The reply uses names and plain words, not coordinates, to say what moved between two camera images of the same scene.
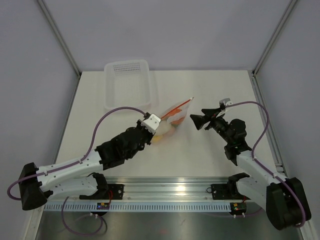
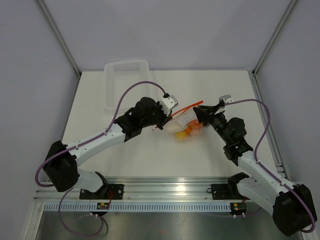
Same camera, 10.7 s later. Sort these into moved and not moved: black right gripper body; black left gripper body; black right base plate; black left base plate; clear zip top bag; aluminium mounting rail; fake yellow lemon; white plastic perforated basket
Moved: fake yellow lemon; black left gripper body; clear zip top bag
Not moved: black left base plate; aluminium mounting rail; white plastic perforated basket; black right base plate; black right gripper body
